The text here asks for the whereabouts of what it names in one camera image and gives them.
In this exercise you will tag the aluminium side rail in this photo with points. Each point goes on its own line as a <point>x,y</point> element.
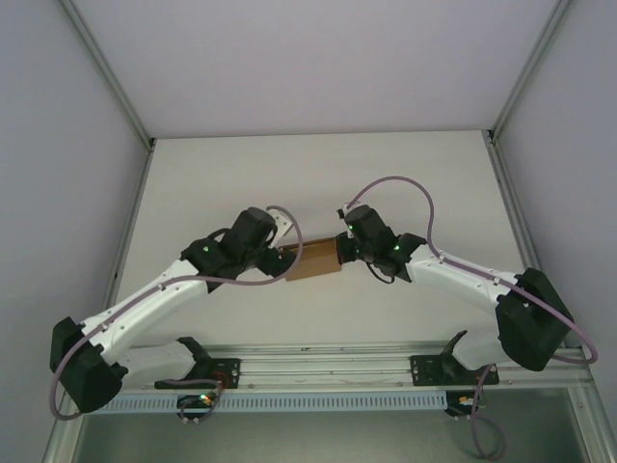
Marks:
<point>132,207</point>
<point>511,202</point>

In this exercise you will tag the brown cardboard box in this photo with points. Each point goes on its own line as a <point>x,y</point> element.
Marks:
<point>315,263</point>

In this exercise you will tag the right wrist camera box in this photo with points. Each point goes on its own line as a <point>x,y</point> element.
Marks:
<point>343,212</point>

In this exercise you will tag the grey metal panel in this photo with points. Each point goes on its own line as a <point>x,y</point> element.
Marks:
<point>313,439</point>

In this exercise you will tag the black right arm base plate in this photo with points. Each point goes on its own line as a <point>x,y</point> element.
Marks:
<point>424,371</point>

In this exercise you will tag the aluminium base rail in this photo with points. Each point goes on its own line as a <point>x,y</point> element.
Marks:
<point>328,366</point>

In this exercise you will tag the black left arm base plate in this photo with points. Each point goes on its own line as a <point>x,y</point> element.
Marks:
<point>229,373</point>

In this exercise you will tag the left controller board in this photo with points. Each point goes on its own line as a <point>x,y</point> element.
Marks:
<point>197,401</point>

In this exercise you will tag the right controller board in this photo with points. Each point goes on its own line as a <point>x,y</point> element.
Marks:
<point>465,402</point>

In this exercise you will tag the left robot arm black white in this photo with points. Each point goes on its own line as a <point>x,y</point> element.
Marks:
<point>144,308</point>

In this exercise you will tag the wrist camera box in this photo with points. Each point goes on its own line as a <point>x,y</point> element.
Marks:
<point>281,223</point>
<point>343,212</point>

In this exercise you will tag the controller board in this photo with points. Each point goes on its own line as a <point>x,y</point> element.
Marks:
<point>197,401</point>
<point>465,402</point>

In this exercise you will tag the aluminium frame post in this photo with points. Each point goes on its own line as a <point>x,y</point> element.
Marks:
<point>530,67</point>
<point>108,72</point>

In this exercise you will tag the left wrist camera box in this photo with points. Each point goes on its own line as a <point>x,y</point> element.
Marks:
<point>281,223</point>

